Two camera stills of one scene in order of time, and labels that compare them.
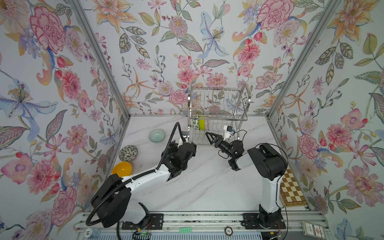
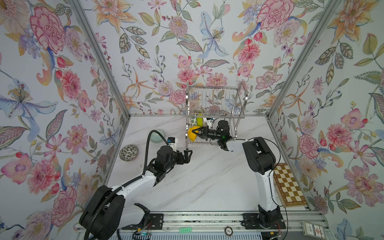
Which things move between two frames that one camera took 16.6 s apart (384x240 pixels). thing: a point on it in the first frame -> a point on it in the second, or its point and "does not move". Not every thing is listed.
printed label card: (313, 230) does not move
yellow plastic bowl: (122, 169) -> (192, 135)
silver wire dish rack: (209, 110) does not move
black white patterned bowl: (128, 153) does not move
